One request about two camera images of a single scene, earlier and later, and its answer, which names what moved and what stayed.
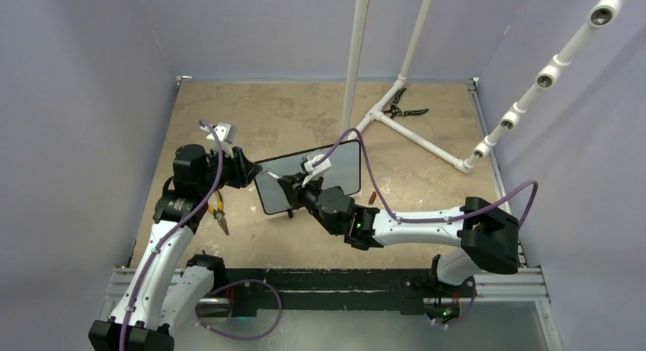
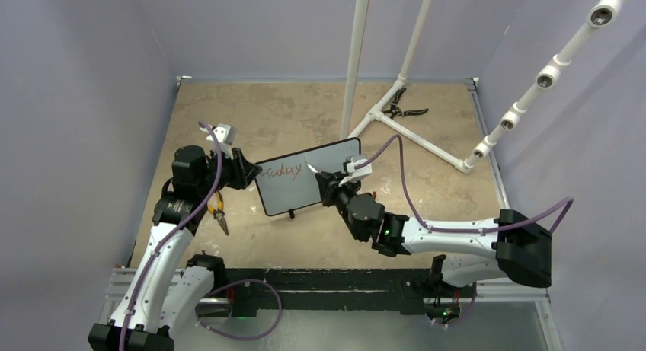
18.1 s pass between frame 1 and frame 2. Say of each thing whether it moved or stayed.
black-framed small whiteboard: stayed
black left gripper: stayed
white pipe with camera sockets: stayed
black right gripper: moved
